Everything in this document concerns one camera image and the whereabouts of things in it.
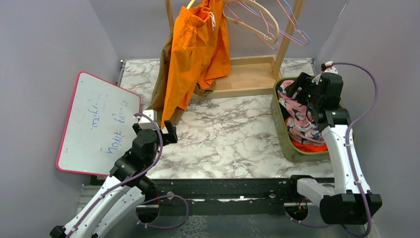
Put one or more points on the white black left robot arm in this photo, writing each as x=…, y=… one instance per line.
x=126, y=186

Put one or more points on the olive green plastic basket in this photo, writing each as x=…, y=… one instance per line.
x=282, y=131

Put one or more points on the wooden clothes rack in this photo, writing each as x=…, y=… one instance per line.
x=250, y=76

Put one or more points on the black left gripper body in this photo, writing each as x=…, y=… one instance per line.
x=163, y=138

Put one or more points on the pink shark print shorts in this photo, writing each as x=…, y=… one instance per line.
x=291, y=106

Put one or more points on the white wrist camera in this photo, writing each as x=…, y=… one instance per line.
x=147, y=119
x=328, y=67

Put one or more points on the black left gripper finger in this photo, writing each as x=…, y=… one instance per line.
x=136, y=128
x=171, y=136

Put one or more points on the pink framed whiteboard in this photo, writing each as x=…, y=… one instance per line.
x=98, y=130

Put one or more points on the red orange shorts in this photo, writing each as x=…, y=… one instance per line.
x=305, y=135

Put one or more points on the tan brown shorts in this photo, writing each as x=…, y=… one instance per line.
x=159, y=92

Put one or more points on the pink wire hanger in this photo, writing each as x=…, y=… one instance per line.
x=292, y=32
x=272, y=26

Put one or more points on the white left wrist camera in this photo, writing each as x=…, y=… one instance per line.
x=147, y=119

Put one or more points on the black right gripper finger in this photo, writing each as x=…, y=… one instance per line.
x=294, y=91
x=304, y=82

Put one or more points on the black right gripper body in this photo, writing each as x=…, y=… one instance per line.
x=314, y=98

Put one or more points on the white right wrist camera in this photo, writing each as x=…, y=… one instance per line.
x=328, y=67

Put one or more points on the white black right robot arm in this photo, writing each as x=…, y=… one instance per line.
x=350, y=201

